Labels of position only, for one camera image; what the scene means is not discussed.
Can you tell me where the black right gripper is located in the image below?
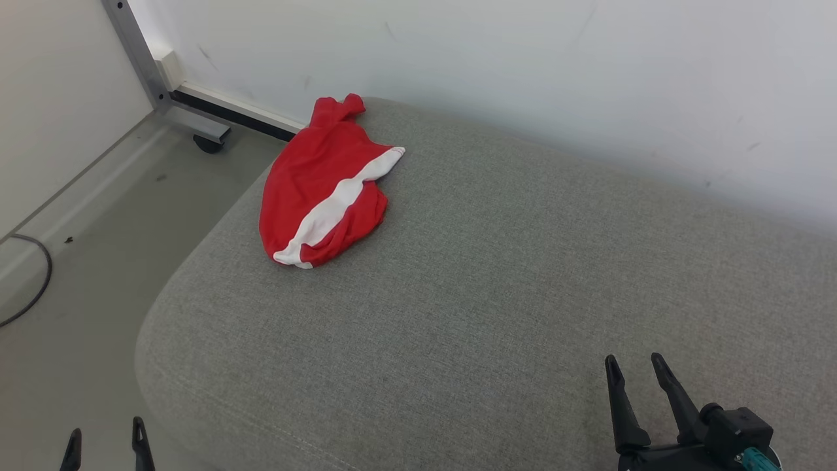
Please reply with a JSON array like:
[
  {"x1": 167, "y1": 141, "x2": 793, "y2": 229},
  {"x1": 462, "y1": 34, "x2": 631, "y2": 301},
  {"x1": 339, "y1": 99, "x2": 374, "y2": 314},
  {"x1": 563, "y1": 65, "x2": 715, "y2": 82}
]
[{"x1": 604, "y1": 352, "x2": 721, "y2": 471}]

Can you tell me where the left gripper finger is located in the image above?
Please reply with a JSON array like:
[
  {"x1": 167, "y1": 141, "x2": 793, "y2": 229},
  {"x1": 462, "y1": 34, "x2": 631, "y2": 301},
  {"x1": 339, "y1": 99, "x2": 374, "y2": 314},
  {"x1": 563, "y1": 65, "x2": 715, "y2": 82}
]
[
  {"x1": 60, "y1": 428, "x2": 83, "y2": 471},
  {"x1": 132, "y1": 417, "x2": 156, "y2": 471}
]

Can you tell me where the red garment with white stripes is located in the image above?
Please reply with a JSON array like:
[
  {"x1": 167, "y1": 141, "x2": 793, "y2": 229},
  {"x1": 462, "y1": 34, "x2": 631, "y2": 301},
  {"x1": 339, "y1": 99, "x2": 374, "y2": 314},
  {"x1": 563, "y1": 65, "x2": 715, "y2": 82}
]
[{"x1": 258, "y1": 93, "x2": 406, "y2": 270}]

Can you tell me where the teal right camera connector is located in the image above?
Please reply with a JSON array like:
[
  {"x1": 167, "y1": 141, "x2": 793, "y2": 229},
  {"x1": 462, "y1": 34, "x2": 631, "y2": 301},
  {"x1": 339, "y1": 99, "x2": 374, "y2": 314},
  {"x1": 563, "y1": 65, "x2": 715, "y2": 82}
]
[{"x1": 736, "y1": 447, "x2": 783, "y2": 471}]

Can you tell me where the black cable on floor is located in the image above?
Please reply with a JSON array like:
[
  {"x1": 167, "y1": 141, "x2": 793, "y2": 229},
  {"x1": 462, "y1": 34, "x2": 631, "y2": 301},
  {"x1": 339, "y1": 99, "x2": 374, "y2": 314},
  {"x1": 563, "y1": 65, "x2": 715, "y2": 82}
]
[{"x1": 0, "y1": 234, "x2": 53, "y2": 328}]

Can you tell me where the black strip under rail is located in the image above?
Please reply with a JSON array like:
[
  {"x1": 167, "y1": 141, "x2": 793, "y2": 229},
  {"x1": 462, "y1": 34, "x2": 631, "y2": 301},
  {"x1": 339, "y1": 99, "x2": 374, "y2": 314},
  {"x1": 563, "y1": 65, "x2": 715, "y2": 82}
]
[{"x1": 171, "y1": 90, "x2": 296, "y2": 143}]

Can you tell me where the white wall rail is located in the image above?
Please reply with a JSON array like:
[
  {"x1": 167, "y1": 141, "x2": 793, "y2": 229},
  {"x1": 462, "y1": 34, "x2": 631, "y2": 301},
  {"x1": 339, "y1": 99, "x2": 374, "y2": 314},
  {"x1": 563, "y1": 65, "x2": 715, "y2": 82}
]
[{"x1": 154, "y1": 49, "x2": 309, "y2": 135}]

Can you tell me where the grey metal frame post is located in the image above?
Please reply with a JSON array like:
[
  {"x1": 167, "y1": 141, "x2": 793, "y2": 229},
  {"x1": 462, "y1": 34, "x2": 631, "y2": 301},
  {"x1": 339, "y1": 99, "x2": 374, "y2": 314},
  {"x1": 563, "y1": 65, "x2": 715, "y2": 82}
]
[{"x1": 100, "y1": 0, "x2": 231, "y2": 146}]

